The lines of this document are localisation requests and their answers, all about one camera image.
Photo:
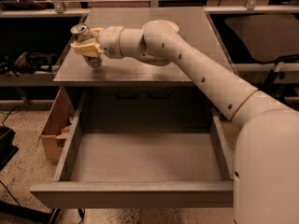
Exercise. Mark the silver redbull can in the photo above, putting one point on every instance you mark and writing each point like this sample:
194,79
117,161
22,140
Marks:
87,44

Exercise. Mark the open grey top drawer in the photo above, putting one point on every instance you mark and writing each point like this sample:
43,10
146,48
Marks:
142,149

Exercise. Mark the brown cardboard box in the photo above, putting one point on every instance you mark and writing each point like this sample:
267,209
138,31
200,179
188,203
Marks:
58,120

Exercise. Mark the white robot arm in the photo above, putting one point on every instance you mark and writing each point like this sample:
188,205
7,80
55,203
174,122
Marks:
266,181

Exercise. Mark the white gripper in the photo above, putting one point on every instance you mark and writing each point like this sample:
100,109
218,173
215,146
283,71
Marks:
110,42

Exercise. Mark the grey cabinet with top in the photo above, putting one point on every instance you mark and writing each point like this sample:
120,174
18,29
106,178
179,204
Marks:
153,52

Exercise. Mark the black equipment base left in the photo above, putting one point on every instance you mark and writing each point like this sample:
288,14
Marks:
7,149

